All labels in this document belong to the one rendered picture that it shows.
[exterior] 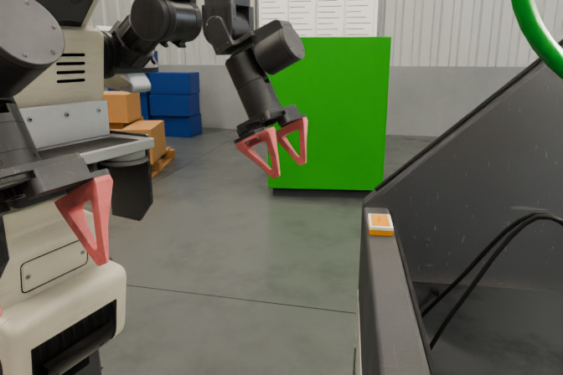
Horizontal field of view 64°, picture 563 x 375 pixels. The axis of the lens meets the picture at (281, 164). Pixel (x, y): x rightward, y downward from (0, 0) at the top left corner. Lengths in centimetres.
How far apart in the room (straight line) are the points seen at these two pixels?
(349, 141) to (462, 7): 369
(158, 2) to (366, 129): 297
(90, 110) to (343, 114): 296
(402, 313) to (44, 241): 57
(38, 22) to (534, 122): 61
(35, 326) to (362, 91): 311
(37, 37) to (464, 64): 664
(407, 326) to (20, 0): 40
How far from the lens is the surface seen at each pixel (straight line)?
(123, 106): 470
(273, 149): 67
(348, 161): 368
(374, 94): 361
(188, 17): 84
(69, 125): 77
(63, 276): 86
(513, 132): 71
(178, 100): 653
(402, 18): 683
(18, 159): 41
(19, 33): 37
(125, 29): 88
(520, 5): 37
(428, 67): 681
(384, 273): 50
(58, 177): 41
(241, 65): 73
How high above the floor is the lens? 118
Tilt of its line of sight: 14 degrees down
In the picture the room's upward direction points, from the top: straight up
